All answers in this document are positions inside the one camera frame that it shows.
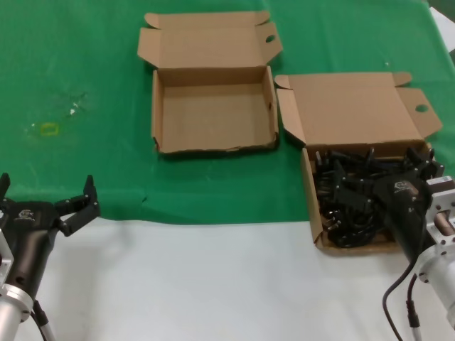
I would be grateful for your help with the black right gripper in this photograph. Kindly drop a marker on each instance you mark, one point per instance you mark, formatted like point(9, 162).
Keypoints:
point(405, 209)

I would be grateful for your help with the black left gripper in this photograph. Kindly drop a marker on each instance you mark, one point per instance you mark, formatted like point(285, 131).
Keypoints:
point(30, 234)

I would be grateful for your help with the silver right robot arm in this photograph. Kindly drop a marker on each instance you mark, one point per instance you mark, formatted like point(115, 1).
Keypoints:
point(439, 277)

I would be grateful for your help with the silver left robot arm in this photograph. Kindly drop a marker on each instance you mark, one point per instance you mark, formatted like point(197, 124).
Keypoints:
point(9, 312)

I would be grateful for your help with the open brown cardboard box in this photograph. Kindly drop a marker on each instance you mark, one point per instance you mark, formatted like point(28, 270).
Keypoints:
point(355, 110)
point(213, 113)

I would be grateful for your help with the green table cloth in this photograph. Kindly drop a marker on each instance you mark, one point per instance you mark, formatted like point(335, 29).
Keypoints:
point(89, 53)

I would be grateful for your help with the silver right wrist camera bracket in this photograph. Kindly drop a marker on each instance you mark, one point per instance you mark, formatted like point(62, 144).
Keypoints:
point(442, 202)

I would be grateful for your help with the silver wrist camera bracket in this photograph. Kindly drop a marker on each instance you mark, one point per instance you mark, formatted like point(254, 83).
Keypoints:
point(442, 202)
point(5, 264)

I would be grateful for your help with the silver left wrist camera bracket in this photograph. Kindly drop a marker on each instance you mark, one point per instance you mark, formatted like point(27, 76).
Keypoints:
point(5, 264)

